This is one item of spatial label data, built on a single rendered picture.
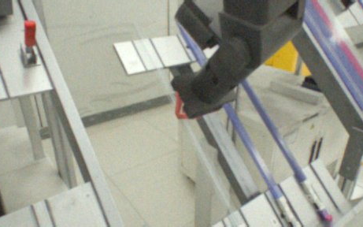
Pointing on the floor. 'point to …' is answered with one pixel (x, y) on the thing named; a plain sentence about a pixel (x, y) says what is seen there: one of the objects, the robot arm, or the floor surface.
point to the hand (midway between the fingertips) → (182, 113)
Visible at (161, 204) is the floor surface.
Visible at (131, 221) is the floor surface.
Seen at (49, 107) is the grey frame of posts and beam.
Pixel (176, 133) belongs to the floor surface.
